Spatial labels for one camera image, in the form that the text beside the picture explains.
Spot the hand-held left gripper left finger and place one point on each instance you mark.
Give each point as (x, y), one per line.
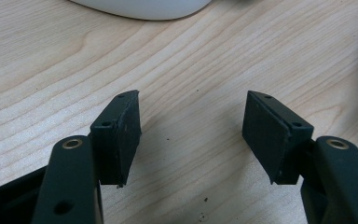
(118, 140)

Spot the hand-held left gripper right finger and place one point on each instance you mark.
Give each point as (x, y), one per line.
(267, 137)

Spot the white pedal trash bin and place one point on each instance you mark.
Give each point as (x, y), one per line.
(143, 9)

